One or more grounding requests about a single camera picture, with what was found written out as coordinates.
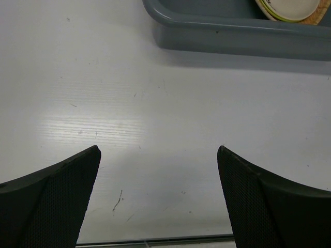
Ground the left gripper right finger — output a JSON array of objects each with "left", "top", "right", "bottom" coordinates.
[{"left": 217, "top": 146, "right": 330, "bottom": 247}]

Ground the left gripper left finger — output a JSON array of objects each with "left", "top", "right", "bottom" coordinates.
[{"left": 1, "top": 146, "right": 101, "bottom": 247}]

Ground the cream plate with black pattern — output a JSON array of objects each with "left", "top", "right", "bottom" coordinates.
[{"left": 255, "top": 0, "right": 320, "bottom": 22}]

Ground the lime green plate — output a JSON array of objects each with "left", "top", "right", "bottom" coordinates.
[{"left": 255, "top": 1, "right": 306, "bottom": 23}]

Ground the orange woven fan basket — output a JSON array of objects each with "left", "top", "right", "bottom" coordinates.
[{"left": 299, "top": 0, "right": 330, "bottom": 25}]

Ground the grey plastic bin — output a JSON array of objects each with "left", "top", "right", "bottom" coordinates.
[{"left": 143, "top": 1, "right": 330, "bottom": 61}]

